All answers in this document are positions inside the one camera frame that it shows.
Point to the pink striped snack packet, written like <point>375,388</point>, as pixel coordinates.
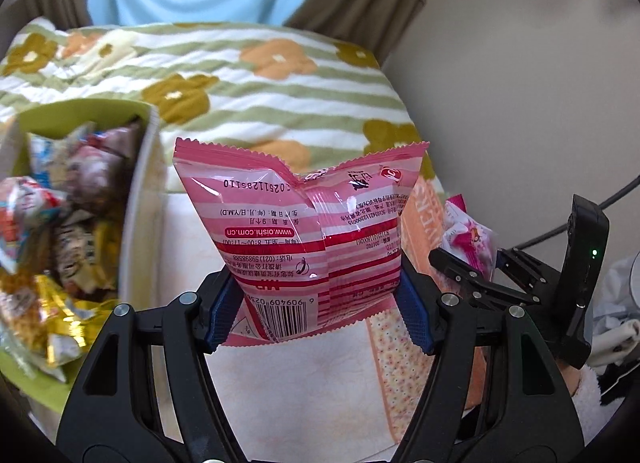
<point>300,223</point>

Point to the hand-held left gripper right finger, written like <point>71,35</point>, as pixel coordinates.
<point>412,314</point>

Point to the grey white clothes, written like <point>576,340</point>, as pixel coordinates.
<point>617,333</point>

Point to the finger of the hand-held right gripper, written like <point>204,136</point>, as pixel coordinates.
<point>475,278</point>
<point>530,268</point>

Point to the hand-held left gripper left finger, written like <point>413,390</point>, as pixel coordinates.
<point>220,319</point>

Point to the yellow-green cardboard box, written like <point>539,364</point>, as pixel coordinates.
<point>146,183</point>

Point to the orange patterned towel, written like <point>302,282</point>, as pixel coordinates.
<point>400,358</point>

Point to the pile of snack packets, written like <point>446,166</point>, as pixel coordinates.
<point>50,243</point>

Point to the small pink white packet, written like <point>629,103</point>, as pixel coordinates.
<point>467,238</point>

